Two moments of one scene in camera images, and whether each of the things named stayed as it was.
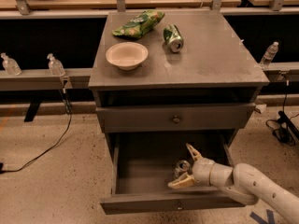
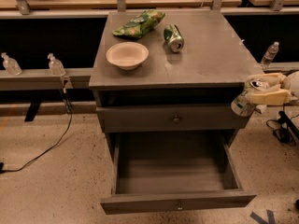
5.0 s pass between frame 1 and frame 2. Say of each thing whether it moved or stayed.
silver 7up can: moved
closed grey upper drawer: stayed
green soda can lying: stayed
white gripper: moved
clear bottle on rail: stayed
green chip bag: stayed
